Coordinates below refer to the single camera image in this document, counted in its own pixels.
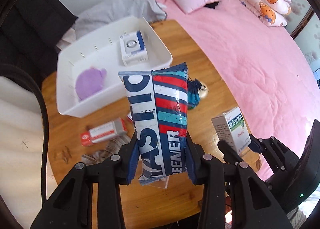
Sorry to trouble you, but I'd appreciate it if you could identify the black cable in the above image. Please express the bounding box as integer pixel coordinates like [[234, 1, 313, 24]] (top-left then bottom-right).
[[0, 63, 49, 206]]

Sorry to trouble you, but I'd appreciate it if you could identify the blue white box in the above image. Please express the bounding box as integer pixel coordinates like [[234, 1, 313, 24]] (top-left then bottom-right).
[[119, 31, 149, 66]]

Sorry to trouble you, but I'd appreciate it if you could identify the knit sleeve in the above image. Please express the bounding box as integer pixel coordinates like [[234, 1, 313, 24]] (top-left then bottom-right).
[[287, 207, 307, 229]]

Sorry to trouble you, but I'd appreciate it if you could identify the clear plastic piece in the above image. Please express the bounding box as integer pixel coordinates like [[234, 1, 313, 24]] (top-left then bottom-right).
[[148, 176, 170, 189]]

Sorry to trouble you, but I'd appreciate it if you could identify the white storage bin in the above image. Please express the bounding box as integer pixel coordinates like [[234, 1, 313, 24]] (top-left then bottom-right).
[[56, 16, 172, 118]]

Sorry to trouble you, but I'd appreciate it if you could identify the red white medicine box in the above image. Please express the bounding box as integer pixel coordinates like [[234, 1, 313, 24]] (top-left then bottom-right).
[[127, 113, 133, 123]]

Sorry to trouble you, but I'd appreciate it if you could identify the blue floral drawstring pouch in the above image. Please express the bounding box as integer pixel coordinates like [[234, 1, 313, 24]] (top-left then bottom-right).
[[187, 78, 209, 110]]

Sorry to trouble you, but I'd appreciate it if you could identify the folded cartoon quilt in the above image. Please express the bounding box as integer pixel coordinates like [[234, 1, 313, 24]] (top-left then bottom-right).
[[240, 0, 291, 27]]

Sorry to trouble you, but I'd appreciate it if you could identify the black garment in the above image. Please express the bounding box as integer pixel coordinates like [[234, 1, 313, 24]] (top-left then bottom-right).
[[1, 0, 77, 83]]

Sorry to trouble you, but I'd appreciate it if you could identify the plaid fabric bow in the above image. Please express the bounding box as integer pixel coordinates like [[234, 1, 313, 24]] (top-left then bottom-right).
[[81, 135, 131, 166]]

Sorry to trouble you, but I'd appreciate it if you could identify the red grey medicine box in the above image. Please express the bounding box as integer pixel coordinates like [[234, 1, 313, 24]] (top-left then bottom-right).
[[80, 118, 127, 147]]

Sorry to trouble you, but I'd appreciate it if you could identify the striped tissue pack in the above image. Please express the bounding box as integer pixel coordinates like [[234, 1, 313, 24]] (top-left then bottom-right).
[[118, 63, 188, 185]]

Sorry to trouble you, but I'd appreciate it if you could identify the purple plush pad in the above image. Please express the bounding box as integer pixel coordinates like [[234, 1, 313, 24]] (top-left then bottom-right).
[[75, 68, 107, 101]]

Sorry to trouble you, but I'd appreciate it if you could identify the grey clothing pile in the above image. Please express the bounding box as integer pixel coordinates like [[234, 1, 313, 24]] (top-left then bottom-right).
[[56, 0, 167, 50]]

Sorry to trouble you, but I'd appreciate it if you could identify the pink bedspread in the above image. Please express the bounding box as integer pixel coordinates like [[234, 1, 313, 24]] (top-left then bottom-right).
[[147, 0, 320, 182]]

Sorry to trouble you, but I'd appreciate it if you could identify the green white medicine box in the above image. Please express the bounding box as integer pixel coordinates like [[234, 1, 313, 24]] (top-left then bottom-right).
[[211, 107, 251, 155]]

